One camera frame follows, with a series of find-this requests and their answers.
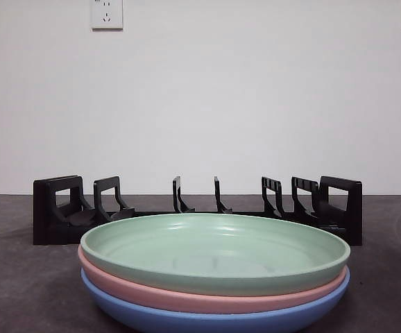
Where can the white wall socket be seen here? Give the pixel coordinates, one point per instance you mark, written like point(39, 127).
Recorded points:
point(107, 14)

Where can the pink plate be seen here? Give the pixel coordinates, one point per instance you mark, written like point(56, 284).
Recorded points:
point(186, 301)

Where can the pale green plate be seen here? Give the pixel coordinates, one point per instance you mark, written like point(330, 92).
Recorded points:
point(204, 253)

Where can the black plate rack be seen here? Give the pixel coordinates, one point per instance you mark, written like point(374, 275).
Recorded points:
point(61, 236)

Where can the blue plate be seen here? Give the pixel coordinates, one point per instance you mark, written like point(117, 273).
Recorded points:
point(152, 319)

